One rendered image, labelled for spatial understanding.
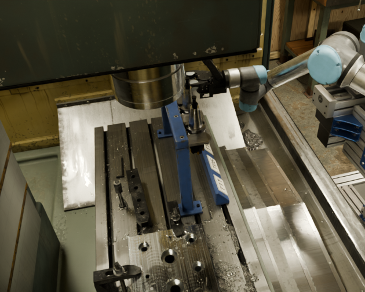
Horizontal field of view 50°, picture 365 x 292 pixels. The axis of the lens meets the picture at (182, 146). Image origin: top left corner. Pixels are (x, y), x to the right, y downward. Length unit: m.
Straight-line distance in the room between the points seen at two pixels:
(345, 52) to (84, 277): 1.23
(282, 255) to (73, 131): 1.15
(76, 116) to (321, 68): 1.23
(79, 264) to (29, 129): 0.85
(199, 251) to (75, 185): 0.88
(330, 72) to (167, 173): 0.69
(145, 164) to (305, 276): 0.72
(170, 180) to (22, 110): 0.96
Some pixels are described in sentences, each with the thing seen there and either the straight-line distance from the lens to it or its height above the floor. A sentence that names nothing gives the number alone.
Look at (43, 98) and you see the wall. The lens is 2.09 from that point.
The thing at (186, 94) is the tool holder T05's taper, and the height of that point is 1.27.
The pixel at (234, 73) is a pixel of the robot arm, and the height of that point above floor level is 1.19.
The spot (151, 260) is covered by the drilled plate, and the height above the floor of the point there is 0.99.
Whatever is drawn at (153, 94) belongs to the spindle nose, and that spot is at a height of 1.54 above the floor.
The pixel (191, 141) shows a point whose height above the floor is 1.22.
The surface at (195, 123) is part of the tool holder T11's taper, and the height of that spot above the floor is 1.24.
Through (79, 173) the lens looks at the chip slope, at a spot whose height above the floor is 0.70.
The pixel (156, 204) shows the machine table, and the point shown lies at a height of 0.90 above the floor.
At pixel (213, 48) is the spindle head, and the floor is 1.64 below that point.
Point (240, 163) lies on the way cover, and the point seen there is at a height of 0.72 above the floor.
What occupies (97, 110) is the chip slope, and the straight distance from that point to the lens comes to 2.05.
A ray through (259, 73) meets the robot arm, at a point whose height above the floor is 1.18.
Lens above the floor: 1.96
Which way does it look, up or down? 41 degrees down
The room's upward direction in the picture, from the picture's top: 5 degrees counter-clockwise
